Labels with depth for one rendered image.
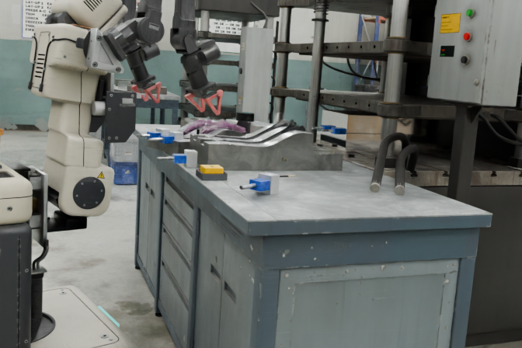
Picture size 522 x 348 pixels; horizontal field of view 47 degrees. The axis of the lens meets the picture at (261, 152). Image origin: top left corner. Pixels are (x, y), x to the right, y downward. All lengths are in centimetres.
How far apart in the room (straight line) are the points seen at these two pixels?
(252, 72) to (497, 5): 450
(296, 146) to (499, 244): 109
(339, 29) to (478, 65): 802
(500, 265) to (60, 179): 184
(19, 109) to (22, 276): 757
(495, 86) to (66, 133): 142
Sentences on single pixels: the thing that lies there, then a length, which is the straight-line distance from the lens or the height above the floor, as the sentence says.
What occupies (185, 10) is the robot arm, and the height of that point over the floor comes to 131.
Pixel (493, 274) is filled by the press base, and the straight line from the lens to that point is 280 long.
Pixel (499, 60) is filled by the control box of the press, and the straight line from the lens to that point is 219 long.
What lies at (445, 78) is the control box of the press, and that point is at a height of 115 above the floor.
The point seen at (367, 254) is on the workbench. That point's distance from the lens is 156.
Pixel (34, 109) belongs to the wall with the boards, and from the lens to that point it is 926.
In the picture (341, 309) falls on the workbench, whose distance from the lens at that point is 159.
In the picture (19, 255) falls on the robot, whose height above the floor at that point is 61.
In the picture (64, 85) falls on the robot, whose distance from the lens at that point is 191.
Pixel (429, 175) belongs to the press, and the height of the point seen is 77.
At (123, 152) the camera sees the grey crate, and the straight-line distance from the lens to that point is 555.
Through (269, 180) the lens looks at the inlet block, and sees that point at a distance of 165.
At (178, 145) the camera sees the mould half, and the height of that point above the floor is 84.
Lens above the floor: 115
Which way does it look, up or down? 8 degrees down
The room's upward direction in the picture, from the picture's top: 4 degrees clockwise
